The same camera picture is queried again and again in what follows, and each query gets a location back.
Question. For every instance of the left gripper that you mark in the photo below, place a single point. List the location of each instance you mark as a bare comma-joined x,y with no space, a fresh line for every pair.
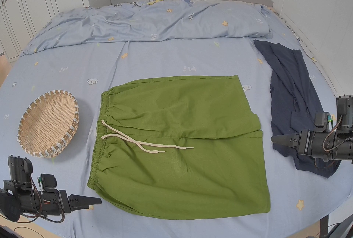
52,203

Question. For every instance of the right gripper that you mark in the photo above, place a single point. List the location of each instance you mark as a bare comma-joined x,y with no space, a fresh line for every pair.
317,145

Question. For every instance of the green shorts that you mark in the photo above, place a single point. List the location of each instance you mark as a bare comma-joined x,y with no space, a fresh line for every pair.
179,170

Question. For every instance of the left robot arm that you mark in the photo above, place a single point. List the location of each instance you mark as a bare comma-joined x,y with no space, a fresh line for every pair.
19,170

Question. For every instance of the dark blue garment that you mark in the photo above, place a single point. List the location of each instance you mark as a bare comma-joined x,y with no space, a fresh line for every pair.
289,93

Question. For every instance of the round woven basket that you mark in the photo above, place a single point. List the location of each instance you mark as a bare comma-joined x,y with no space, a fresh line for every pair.
47,123

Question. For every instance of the bed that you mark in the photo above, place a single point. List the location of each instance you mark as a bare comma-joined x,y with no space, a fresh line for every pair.
193,60

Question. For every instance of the pale blue quilt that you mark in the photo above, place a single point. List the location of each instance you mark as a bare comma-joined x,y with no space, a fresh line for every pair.
165,21

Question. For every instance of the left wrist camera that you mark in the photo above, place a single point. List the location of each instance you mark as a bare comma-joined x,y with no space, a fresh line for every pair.
47,183

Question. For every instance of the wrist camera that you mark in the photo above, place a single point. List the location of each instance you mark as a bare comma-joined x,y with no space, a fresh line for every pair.
47,183
321,121

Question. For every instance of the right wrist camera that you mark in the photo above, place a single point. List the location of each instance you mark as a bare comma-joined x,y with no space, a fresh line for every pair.
321,121

